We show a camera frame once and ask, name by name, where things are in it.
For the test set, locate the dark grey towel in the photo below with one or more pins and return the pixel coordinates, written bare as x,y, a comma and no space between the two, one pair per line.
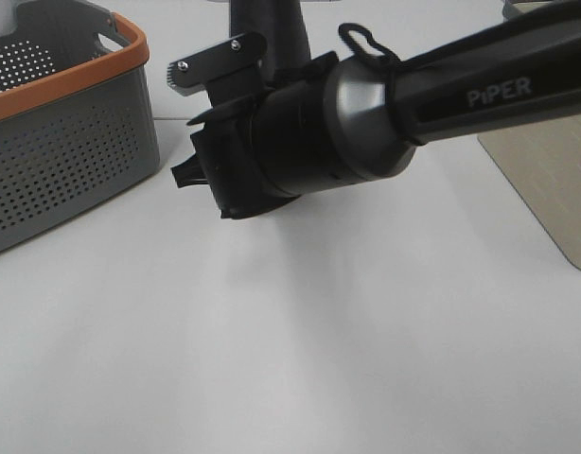
282,24

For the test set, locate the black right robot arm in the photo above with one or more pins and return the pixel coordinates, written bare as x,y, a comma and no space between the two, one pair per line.
379,108

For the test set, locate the grey perforated basket orange rim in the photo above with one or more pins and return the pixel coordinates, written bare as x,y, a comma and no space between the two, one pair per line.
76,126

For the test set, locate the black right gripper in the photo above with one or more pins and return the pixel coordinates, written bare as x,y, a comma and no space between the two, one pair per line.
259,147

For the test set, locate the beige bin grey rim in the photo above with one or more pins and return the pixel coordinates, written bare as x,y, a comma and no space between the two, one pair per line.
542,162

